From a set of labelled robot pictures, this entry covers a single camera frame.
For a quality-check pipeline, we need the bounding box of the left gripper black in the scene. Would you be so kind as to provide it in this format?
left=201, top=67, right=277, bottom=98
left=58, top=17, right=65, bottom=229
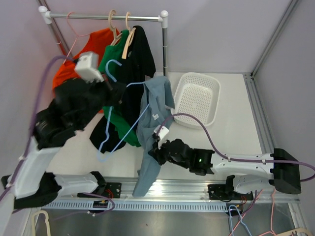
left=74, top=71, right=125, bottom=128

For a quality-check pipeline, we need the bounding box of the blue wire hanger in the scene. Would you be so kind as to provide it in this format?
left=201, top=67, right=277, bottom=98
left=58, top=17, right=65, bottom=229
left=96, top=59, right=151, bottom=163

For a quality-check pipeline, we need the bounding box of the green t shirt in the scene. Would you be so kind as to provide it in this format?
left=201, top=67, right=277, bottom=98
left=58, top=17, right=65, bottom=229
left=90, top=29, right=140, bottom=153

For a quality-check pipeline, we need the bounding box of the orange t shirt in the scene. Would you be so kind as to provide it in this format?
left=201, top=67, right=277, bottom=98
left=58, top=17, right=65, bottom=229
left=52, top=28, right=121, bottom=114

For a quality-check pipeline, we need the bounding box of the black t shirt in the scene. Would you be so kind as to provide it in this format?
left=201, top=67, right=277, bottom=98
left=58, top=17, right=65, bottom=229
left=91, top=26, right=156, bottom=149

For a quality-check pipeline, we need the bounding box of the grey blue t shirt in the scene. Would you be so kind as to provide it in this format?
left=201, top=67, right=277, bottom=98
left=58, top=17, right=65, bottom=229
left=132, top=76, right=175, bottom=197

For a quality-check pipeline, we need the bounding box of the beige wooden hanger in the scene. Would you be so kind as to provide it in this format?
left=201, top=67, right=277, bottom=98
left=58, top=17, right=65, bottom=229
left=108, top=9, right=123, bottom=46
left=122, top=12, right=136, bottom=59

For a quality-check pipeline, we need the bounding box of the pink wire hanger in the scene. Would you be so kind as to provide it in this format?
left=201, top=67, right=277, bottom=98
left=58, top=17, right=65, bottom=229
left=63, top=11, right=90, bottom=64

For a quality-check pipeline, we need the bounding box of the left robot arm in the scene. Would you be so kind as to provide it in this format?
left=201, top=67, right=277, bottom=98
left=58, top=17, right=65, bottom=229
left=1, top=78, right=126, bottom=211

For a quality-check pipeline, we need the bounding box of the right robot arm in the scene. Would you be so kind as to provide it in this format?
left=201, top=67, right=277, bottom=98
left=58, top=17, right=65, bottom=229
left=149, top=139, right=301, bottom=199

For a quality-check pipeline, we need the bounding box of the blue hanger on floor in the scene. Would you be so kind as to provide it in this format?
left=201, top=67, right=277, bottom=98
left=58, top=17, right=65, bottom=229
left=228, top=205, right=254, bottom=236

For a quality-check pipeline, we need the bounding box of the pink hanger on floor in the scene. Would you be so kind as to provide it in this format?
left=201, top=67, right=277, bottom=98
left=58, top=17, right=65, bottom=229
left=231, top=189, right=278, bottom=236

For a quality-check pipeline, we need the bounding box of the beige hanger on floor left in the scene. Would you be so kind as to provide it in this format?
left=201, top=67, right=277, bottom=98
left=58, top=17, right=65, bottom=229
left=31, top=210, right=52, bottom=236

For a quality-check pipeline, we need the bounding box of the white plastic basket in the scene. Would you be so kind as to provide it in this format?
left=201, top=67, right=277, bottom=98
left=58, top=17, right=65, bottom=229
left=171, top=72, right=221, bottom=127

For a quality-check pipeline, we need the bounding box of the metal clothes rack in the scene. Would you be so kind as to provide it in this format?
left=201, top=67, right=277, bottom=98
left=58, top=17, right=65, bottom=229
left=38, top=0, right=169, bottom=77

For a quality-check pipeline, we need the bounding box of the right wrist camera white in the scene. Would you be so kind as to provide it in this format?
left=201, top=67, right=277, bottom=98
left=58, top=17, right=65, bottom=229
left=153, top=125, right=169, bottom=140

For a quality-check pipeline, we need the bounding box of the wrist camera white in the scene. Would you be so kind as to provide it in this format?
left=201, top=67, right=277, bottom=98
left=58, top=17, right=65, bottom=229
left=153, top=125, right=169, bottom=140
left=74, top=51, right=104, bottom=83

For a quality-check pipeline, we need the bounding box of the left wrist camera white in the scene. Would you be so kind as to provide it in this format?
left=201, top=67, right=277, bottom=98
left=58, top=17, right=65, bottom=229
left=74, top=51, right=104, bottom=83

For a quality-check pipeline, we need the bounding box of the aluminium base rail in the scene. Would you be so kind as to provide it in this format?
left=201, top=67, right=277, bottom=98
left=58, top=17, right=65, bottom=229
left=44, top=175, right=300, bottom=212

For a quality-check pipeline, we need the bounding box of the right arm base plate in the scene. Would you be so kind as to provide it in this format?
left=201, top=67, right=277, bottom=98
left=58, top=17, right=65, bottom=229
left=207, top=184, right=254, bottom=203

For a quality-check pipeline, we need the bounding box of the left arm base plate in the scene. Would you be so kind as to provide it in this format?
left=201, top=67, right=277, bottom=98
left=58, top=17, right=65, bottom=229
left=92, top=182, right=122, bottom=199

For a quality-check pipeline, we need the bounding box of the aluminium frame post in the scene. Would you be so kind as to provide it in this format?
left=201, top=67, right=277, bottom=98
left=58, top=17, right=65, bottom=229
left=251, top=0, right=300, bottom=78

